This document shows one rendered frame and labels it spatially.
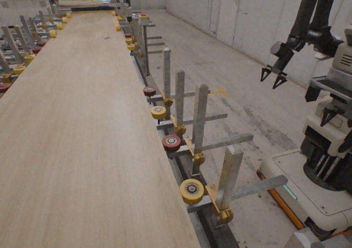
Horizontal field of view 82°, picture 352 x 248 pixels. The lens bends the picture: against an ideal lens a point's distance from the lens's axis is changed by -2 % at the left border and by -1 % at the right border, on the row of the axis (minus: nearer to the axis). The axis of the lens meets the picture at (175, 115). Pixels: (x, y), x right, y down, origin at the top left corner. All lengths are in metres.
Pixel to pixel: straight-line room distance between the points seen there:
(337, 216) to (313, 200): 0.13
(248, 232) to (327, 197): 0.58
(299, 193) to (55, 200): 1.45
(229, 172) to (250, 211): 1.21
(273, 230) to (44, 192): 1.48
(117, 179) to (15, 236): 0.30
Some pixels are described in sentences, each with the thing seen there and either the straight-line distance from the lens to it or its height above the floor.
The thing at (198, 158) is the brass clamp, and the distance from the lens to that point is 0.89.
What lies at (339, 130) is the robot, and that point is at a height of 0.81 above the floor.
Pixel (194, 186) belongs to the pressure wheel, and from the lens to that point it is 0.73.
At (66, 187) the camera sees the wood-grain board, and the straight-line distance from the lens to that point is 0.81.
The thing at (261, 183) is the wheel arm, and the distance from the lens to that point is 0.91.
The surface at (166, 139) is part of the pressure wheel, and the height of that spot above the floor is 0.90.
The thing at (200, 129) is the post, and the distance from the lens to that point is 0.82.
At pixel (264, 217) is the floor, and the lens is 1.83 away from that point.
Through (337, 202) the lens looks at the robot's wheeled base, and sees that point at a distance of 1.79.
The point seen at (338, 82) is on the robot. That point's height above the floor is 1.05.
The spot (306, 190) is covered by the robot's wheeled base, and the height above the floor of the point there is 0.28.
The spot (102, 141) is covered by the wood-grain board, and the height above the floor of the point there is 0.90.
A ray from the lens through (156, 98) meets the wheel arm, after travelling 1.31.
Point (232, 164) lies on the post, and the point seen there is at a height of 1.05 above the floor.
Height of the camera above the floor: 1.49
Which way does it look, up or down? 34 degrees down
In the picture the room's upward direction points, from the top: 1 degrees clockwise
